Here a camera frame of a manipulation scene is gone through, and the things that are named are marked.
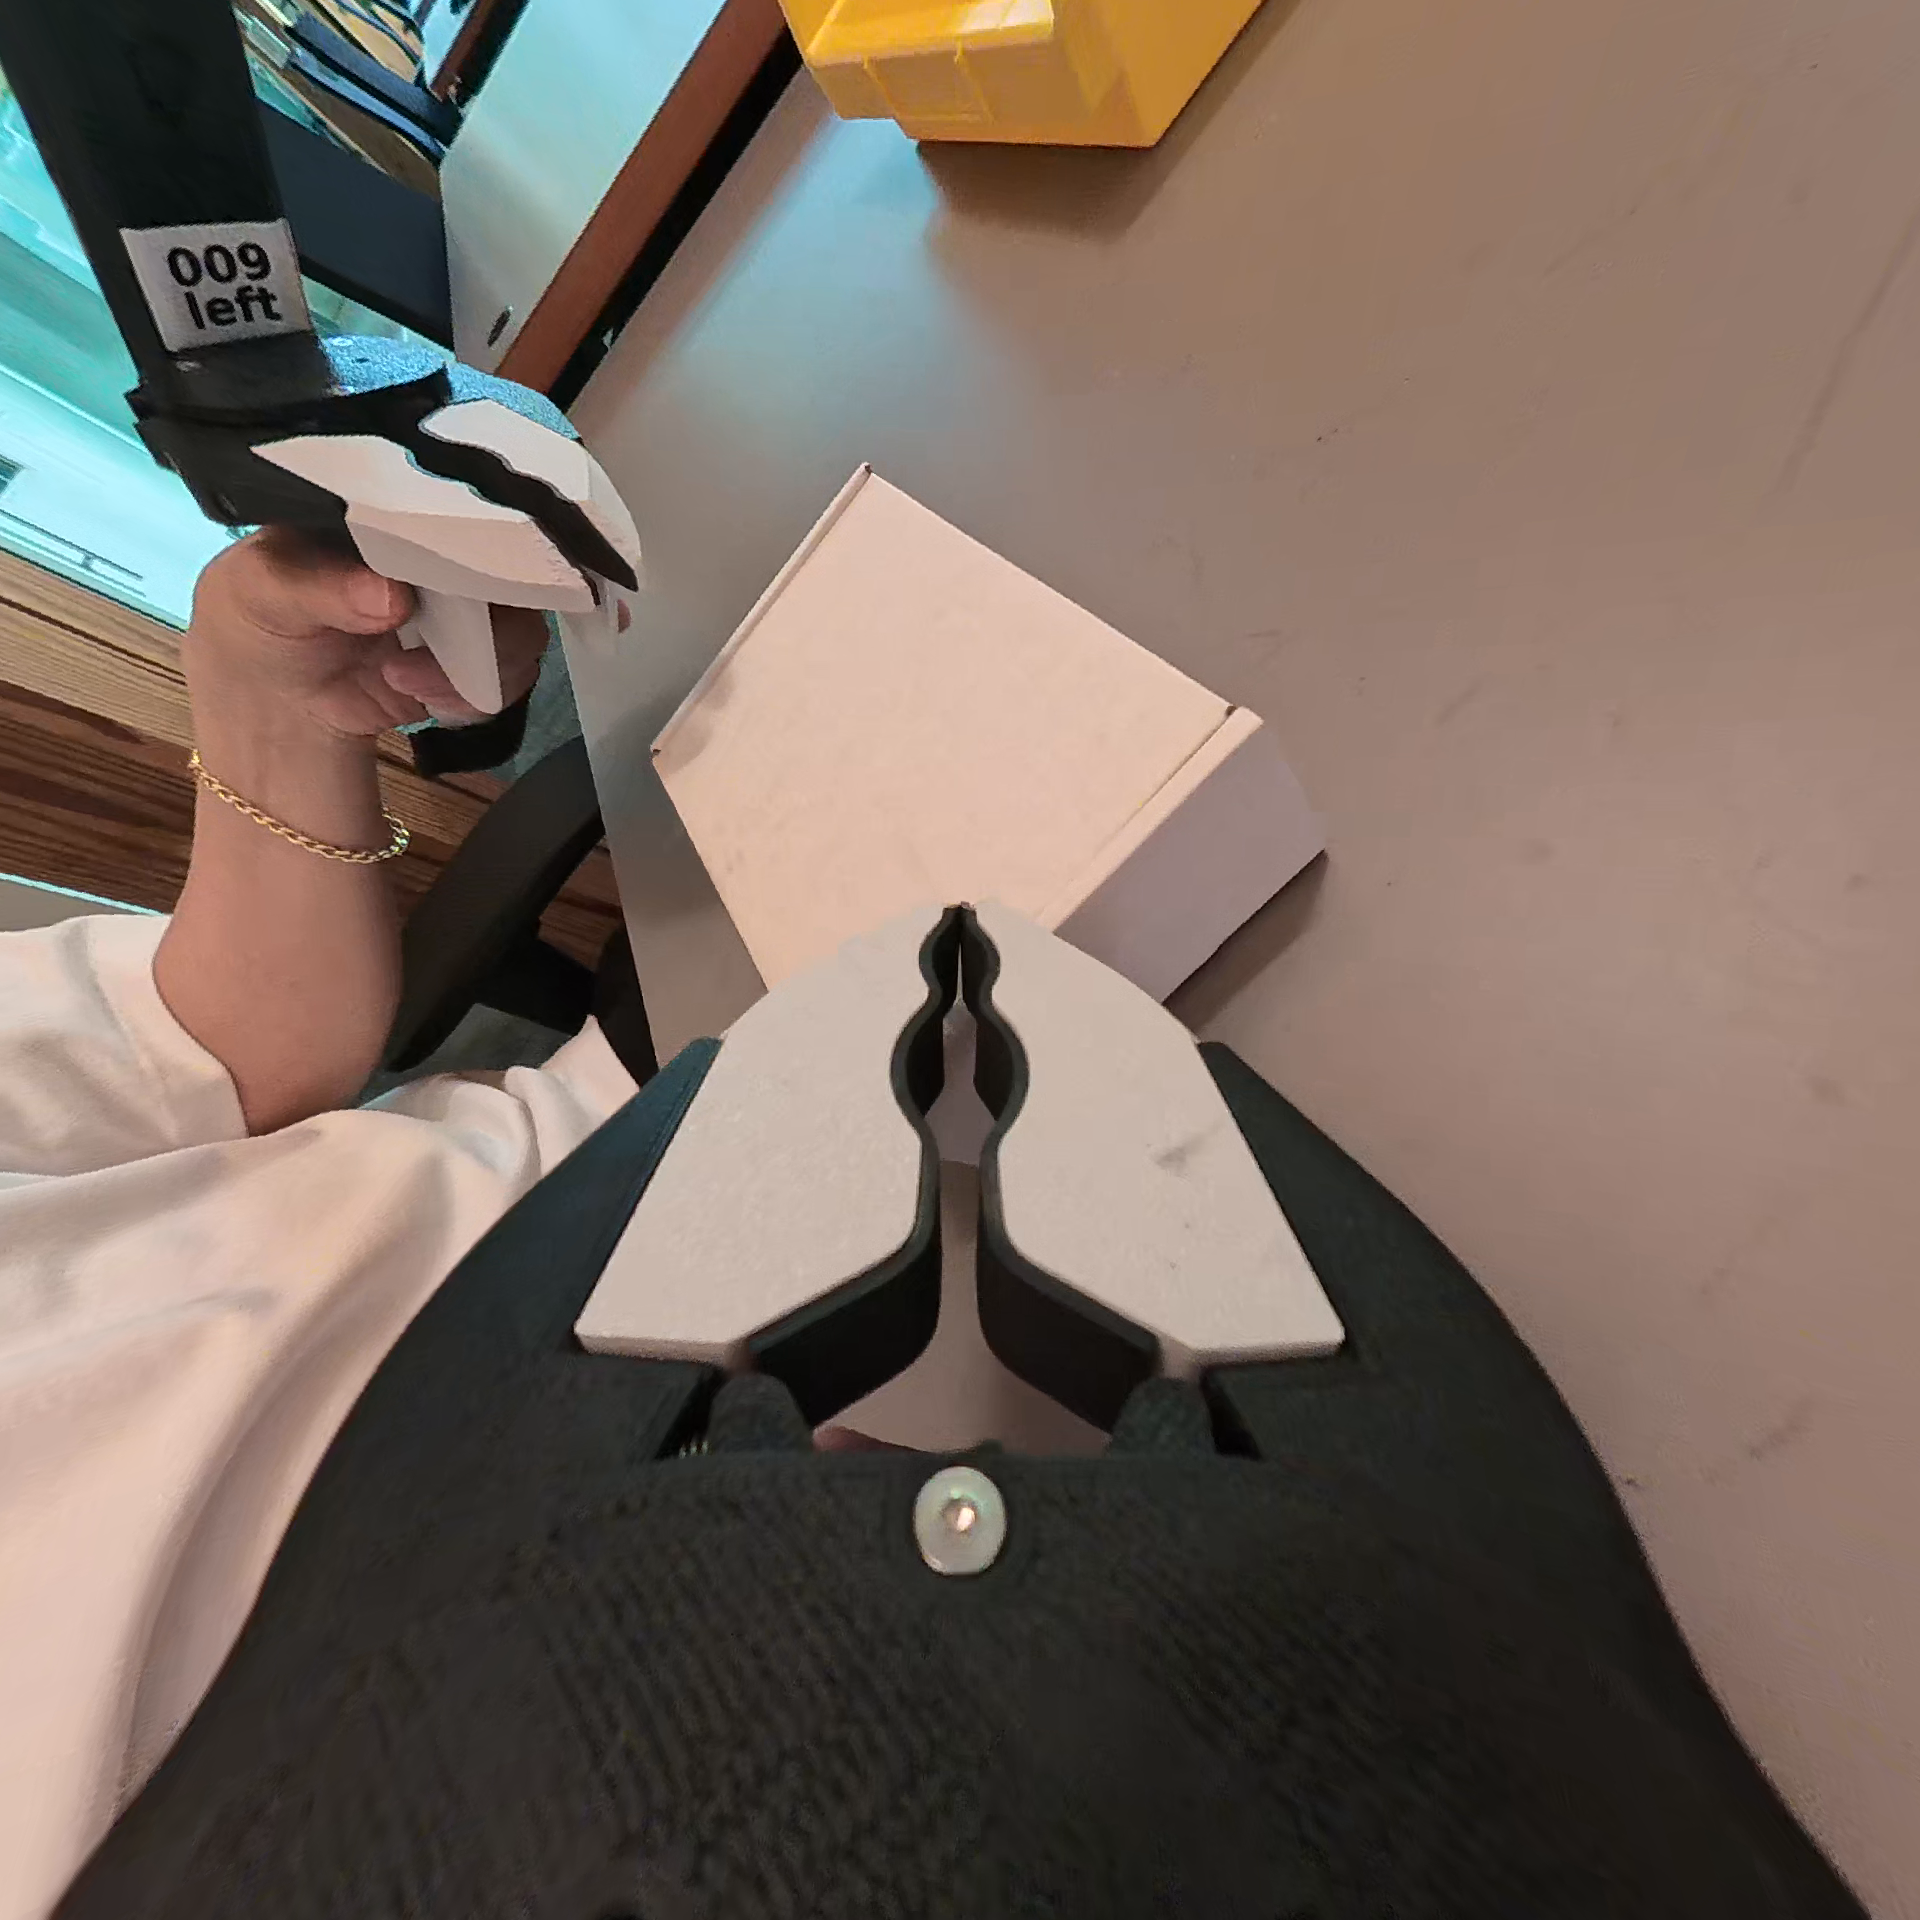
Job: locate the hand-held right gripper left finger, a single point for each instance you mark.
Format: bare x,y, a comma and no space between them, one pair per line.
765,1186

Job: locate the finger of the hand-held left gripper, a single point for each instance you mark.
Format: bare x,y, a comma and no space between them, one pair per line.
436,533
562,464

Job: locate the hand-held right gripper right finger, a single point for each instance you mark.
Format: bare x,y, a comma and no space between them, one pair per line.
1170,1202

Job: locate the white cardboard box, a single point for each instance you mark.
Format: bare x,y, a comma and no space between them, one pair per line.
930,706

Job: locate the yellow plastic bin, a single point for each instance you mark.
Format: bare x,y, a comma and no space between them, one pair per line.
1020,76

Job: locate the person's left hand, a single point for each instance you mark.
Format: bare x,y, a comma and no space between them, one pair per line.
285,646

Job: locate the black office chair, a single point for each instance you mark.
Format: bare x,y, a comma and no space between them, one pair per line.
511,901

